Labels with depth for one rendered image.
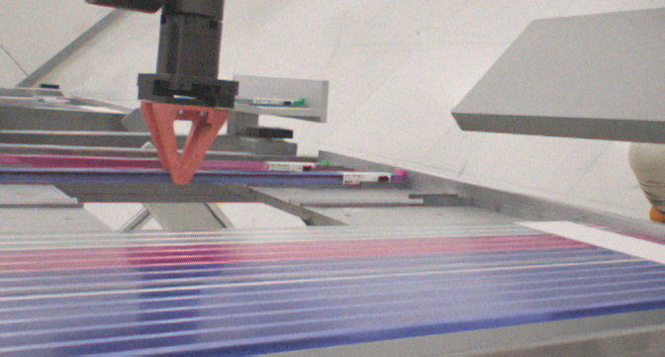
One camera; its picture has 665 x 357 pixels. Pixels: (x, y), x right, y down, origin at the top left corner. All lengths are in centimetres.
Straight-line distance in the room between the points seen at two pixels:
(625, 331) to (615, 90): 73
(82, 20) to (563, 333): 827
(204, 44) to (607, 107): 54
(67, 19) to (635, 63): 768
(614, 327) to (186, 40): 48
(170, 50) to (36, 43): 771
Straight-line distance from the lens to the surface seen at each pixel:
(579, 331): 34
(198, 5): 72
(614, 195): 188
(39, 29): 843
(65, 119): 170
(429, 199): 74
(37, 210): 58
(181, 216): 125
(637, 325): 37
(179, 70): 72
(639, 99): 102
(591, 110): 105
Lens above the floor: 115
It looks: 24 degrees down
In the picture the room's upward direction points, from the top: 35 degrees counter-clockwise
